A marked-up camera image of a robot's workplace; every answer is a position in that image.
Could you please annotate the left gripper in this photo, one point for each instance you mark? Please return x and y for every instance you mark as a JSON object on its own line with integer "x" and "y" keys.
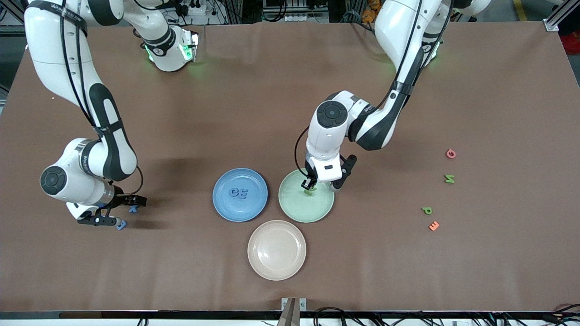
{"x": 311, "y": 174}

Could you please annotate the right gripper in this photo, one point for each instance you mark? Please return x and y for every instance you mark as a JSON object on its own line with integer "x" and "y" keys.
{"x": 121, "y": 199}

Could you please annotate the blue foam letter a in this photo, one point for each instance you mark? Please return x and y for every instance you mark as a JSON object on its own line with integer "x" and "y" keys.
{"x": 121, "y": 226}

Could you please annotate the blue foam letter E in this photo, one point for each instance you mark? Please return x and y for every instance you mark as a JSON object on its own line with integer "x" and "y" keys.
{"x": 234, "y": 193}
{"x": 243, "y": 194}

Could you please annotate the green foam letter p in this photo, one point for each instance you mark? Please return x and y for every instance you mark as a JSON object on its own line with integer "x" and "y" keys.
{"x": 426, "y": 210}

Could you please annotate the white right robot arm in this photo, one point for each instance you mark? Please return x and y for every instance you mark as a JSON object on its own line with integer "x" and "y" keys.
{"x": 68, "y": 181}

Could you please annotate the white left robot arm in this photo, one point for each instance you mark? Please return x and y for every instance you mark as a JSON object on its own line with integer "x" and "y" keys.
{"x": 326, "y": 131}

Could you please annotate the light green plate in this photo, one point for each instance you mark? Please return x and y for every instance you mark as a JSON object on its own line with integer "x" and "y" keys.
{"x": 306, "y": 208}

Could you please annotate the beige plate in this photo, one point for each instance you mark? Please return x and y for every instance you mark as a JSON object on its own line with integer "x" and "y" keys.
{"x": 277, "y": 250}

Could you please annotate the blue plate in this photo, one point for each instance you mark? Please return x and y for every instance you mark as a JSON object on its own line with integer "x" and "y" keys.
{"x": 240, "y": 213}

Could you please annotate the orange foam letter E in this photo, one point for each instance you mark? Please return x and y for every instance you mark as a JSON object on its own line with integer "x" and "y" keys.
{"x": 433, "y": 225}

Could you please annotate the pink foam letter Q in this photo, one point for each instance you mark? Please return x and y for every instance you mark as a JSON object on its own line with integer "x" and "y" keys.
{"x": 447, "y": 153}

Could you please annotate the long white power strip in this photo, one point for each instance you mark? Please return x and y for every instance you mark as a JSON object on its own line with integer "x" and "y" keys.
{"x": 294, "y": 18}

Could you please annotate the bag of orange fruits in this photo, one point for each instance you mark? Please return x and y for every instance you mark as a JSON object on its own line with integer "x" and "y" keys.
{"x": 371, "y": 11}

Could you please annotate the red plastic object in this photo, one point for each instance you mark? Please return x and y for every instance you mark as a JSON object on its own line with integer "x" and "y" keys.
{"x": 572, "y": 44}

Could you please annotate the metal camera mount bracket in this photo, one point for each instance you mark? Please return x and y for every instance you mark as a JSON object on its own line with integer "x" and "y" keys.
{"x": 293, "y": 308}

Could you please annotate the aluminium frame profile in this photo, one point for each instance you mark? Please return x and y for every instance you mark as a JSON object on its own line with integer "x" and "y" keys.
{"x": 558, "y": 16}

